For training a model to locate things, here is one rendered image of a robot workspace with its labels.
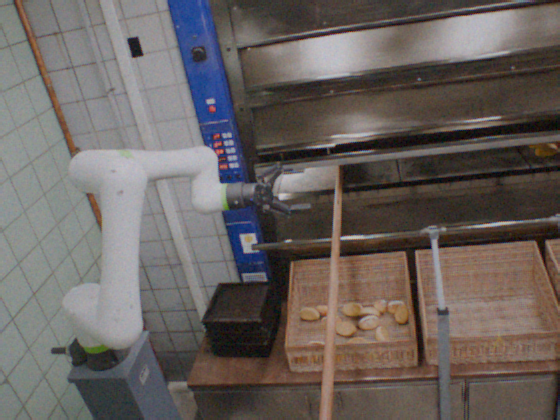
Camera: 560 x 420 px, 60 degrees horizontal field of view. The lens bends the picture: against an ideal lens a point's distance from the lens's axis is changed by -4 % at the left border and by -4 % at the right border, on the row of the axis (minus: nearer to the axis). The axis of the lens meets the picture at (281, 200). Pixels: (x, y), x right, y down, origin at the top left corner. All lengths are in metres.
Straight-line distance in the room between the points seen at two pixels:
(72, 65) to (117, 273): 1.27
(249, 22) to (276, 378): 1.50
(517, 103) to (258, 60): 1.07
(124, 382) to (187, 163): 0.70
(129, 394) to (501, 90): 1.78
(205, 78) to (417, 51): 0.87
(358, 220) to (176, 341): 1.31
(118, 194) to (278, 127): 1.05
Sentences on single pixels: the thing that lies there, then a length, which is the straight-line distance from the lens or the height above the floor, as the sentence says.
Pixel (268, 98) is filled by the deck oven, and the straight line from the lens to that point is 2.17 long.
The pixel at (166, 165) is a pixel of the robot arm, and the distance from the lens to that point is 1.62.
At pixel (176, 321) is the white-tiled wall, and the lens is 2.94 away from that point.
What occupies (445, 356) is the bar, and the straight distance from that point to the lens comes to 2.08.
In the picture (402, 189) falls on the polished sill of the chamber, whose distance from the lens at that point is 2.31.
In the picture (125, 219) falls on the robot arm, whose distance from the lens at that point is 1.35.
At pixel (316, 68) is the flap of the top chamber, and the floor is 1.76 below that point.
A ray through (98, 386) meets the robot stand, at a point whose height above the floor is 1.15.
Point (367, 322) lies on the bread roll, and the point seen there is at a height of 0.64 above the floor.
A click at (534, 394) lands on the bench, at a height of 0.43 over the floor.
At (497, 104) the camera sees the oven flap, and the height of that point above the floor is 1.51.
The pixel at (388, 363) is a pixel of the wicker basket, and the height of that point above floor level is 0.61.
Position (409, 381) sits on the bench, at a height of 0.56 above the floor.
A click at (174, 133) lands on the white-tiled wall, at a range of 2.33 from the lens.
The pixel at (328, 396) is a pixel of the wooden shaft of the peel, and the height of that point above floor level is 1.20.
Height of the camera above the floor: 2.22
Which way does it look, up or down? 26 degrees down
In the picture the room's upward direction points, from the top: 12 degrees counter-clockwise
